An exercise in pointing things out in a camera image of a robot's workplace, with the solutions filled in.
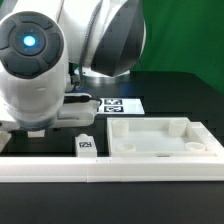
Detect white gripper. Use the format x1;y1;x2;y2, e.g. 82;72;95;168
54;100;100;128

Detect white square tabletop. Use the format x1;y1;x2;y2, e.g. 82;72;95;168
107;117;217;158

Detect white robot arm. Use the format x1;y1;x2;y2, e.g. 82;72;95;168
0;0;146;131

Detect white marker sheet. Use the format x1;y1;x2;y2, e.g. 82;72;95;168
97;98;145;115

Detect white U-shaped obstacle fence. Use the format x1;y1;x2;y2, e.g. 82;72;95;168
0;121;224;184

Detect black cables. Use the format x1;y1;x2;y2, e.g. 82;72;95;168
63;0;104;104

